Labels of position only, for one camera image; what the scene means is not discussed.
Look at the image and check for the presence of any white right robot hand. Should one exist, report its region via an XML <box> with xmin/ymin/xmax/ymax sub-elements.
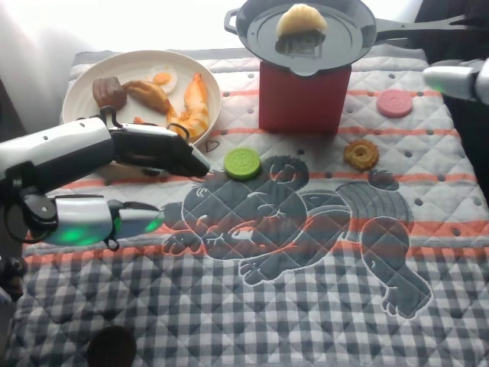
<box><xmin>423</xmin><ymin>57</ymin><xmax>489</xmax><ymax>102</ymax></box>

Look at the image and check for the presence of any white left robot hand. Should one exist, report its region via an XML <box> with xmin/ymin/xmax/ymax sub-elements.
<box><xmin>0</xmin><ymin>106</ymin><xmax>213</xmax><ymax>252</ymax></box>

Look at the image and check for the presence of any black frying pan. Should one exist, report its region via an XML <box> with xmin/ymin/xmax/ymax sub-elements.
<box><xmin>224</xmin><ymin>0</ymin><xmax>474</xmax><ymax>77</ymax></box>

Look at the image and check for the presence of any red foam cube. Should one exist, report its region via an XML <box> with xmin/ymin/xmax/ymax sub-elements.
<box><xmin>258</xmin><ymin>57</ymin><xmax>352</xmax><ymax>135</ymax></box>

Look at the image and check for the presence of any cream round plate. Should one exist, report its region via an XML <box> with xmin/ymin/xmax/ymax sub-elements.
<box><xmin>62</xmin><ymin>49</ymin><xmax>222</xmax><ymax>148</ymax></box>

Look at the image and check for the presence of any pink round cookie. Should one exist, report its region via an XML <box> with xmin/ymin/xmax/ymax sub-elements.
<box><xmin>377</xmin><ymin>89</ymin><xmax>413</xmax><ymax>118</ymax></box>

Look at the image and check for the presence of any brown toy steak piece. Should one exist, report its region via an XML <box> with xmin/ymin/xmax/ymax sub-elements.
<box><xmin>92</xmin><ymin>76</ymin><xmax>128</xmax><ymax>110</ymax></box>

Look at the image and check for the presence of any orange-brown toy food piece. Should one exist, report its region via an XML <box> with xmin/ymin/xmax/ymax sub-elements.
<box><xmin>124</xmin><ymin>79</ymin><xmax>173</xmax><ymax>115</ymax></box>

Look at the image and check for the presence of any toy fried egg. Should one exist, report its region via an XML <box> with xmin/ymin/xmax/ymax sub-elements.
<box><xmin>147</xmin><ymin>63</ymin><xmax>180</xmax><ymax>95</ymax></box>

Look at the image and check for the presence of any yellow flower-shaped cookie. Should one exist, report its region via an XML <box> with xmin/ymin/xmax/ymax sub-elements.
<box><xmin>342</xmin><ymin>138</ymin><xmax>381</xmax><ymax>172</ymax></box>

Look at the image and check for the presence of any orange toy shrimp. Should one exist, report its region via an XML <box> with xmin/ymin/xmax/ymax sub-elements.
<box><xmin>167</xmin><ymin>72</ymin><xmax>211</xmax><ymax>141</ymax></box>

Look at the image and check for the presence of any white toy dumpling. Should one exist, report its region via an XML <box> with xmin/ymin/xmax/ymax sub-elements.
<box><xmin>276</xmin><ymin>3</ymin><xmax>329</xmax><ymax>37</ymax></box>

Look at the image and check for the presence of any green round cookie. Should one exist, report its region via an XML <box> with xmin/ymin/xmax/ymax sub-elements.
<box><xmin>223</xmin><ymin>148</ymin><xmax>263</xmax><ymax>180</ymax></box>

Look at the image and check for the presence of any brown chocolate sandwich cookie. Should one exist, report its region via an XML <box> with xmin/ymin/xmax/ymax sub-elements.
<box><xmin>86</xmin><ymin>325</ymin><xmax>138</xmax><ymax>367</ymax></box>

